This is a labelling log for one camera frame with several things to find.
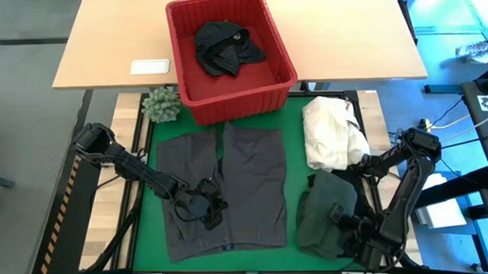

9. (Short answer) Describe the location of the white rectangular pad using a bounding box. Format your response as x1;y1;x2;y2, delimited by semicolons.
129;59;171;76

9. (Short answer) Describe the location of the dark green garment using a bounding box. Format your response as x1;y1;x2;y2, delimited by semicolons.
293;168;363;262

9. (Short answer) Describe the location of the wooden side board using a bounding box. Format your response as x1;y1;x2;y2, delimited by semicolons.
73;92;148;272
355;88;423;268

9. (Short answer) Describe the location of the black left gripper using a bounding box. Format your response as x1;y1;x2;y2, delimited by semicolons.
180;176;229;233

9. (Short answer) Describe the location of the black floor cable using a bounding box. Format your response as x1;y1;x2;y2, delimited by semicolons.
438;133;488;155

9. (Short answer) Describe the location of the white sneaker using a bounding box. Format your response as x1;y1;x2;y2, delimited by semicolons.
455;41;488;57
466;50;488;65

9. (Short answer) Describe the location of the black buttoned garment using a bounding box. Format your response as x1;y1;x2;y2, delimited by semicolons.
194;19;267;79

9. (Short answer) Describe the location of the black hazard-striped floor plate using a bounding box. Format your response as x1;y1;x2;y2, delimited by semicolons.
27;158;106;274

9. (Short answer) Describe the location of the beige garment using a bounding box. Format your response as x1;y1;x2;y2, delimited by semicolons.
301;94;372;173

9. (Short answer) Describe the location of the green spiky plant ornament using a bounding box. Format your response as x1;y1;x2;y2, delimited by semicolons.
140;86;183;124

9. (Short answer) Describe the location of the white box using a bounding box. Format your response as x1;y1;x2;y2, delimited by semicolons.
407;172;468;229

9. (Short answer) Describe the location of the dark grey garment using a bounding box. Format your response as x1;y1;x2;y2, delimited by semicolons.
153;120;290;263

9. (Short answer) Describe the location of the light wooden desk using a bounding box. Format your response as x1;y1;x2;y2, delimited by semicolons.
49;0;429;93

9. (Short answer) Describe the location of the red ribbed plastic bin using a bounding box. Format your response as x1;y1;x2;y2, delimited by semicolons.
164;0;300;128

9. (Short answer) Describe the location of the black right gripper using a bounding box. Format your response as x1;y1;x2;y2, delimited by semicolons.
329;202;390;273

